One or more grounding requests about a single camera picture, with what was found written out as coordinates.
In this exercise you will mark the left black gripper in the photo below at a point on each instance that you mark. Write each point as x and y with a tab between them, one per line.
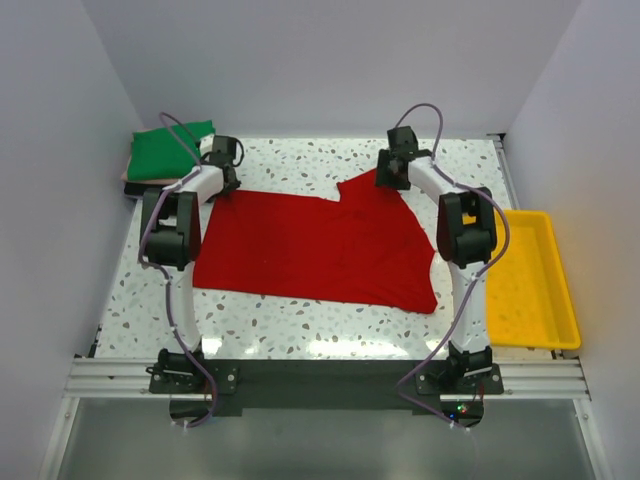
233	186

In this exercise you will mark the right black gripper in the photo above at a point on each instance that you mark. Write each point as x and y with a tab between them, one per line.
382	176

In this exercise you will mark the red t shirt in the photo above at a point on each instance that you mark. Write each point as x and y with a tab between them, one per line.
367	247

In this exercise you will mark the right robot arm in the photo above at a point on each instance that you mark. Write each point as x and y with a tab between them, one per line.
466	237

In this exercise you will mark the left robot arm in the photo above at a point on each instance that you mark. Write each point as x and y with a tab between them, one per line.
170	242

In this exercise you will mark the green folded t shirt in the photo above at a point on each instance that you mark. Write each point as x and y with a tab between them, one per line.
159	152

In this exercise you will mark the pink folded t shirt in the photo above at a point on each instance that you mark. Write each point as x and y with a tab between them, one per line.
146	178

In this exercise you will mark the yellow plastic tray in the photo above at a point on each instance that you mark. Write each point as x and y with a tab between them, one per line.
528	299

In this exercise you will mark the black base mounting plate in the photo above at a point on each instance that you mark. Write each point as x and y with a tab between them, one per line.
358	385

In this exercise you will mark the aluminium frame rail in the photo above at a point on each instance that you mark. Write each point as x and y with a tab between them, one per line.
111	427

